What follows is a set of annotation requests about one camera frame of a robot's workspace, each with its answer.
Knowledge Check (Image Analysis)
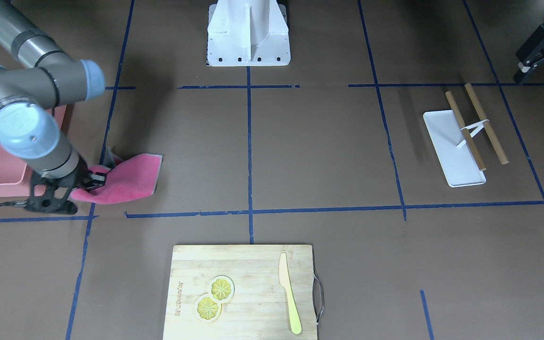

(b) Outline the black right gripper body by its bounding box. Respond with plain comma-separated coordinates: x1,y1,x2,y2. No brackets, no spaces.
62,158,91,189

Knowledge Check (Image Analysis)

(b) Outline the pink grey cloth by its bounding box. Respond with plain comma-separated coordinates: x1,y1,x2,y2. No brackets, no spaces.
70,153,163,204

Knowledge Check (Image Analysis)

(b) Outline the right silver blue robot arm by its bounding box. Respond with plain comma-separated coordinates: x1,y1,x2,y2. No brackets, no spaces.
0,0,106,188

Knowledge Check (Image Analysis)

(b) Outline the wooden rack rod outer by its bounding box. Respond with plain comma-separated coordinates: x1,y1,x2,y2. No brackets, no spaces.
464,83,509,164

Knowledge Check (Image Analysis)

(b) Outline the wooden rack rod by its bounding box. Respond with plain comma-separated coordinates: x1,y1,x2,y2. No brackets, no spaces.
445,91,486,171
464,83,509,164

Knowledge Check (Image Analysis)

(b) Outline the wooden rack rod inner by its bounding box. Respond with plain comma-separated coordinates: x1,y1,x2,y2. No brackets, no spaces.
445,91,486,171

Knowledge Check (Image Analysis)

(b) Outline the white rack tray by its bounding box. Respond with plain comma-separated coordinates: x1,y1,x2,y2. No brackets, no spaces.
423,110,486,188

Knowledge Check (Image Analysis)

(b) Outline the wooden cutting board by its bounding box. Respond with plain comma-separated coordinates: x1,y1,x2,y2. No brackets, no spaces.
162,245,320,340

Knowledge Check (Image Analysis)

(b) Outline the yellow plastic knife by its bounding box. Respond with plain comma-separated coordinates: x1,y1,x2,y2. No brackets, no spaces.
278,252,303,334

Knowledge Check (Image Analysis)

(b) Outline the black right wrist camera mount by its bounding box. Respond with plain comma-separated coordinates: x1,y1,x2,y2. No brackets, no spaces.
23,172,78,215

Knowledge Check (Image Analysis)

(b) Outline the lemon slice near handle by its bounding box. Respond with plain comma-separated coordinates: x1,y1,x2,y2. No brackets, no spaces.
210,275,235,304

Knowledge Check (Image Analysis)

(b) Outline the lemon slice far from handle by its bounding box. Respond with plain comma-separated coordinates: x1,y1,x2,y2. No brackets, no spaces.
195,294,223,323

